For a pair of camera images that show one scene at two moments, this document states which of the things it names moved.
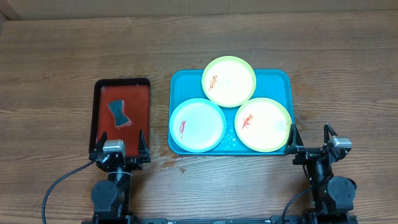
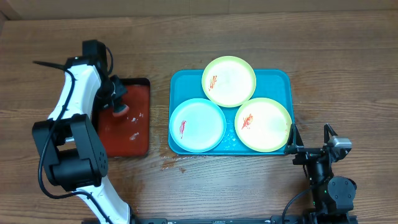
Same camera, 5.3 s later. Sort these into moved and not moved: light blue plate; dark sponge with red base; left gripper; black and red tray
Moved: left gripper; dark sponge with red base
Not moved: black and red tray; light blue plate
